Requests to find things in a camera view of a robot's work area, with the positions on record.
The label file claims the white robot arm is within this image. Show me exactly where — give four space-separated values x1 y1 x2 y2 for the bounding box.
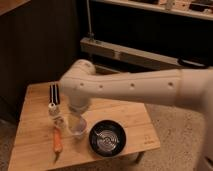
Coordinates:
59 59 213 171

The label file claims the wooden shelf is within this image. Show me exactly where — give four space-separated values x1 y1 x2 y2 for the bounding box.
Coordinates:
93 0 213 21

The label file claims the black bowl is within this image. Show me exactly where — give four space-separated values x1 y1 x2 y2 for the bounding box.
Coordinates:
89 120 126 157

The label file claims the clear plastic cup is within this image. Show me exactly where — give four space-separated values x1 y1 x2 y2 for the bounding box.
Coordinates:
68 115 87 139

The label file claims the wooden table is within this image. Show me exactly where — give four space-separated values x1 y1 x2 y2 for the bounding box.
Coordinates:
8 83 160 171

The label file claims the orange carrot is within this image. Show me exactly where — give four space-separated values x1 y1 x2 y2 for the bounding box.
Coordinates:
53 128 63 162

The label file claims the vertical metal pole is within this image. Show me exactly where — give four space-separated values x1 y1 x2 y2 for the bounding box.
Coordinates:
86 0 94 41

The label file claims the white patterned bottle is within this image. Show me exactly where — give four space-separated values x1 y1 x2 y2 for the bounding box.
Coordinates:
48 103 65 129

